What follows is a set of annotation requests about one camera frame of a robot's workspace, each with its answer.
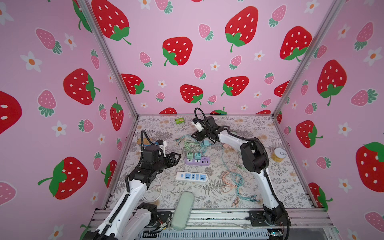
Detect teal charger plug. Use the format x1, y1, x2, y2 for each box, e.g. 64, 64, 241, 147
194, 153, 202, 160
203, 140, 211, 148

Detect green charger plug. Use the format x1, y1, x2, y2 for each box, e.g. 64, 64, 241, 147
186, 152, 194, 161

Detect green charger cable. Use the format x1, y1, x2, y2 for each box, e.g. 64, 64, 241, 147
175, 134, 205, 154

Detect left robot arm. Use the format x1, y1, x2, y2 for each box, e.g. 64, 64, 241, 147
83, 130, 181, 240

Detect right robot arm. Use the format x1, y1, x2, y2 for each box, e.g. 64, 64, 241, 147
191, 108, 291, 228

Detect small clear packet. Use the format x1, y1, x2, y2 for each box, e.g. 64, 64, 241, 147
204, 116, 215, 124

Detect white blue power strip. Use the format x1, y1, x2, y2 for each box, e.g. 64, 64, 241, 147
176, 172, 209, 183

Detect purple power strip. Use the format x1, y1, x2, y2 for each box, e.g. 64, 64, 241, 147
185, 157, 211, 167

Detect green snack packet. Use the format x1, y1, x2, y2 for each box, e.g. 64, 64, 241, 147
175, 118, 185, 125

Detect pale green oblong case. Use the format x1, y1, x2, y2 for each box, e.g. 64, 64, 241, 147
171, 192, 195, 231

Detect yellow tape roll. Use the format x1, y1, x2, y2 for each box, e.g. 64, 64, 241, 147
271, 148, 287, 163

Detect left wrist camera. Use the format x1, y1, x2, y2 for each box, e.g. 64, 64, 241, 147
155, 140, 167, 157

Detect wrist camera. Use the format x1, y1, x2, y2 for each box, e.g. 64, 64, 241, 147
155, 140, 167, 157
192, 118, 205, 132

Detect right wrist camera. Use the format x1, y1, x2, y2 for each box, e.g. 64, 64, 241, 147
192, 118, 205, 132

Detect white power cord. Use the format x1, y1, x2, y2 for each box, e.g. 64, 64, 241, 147
131, 149, 181, 202

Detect tangled teal cables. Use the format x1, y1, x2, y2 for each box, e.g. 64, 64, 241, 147
220, 146, 262, 208

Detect orange pink cable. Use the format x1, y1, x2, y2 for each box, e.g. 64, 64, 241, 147
221, 170, 241, 208

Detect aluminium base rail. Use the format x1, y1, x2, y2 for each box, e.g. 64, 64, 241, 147
81, 207, 340, 240

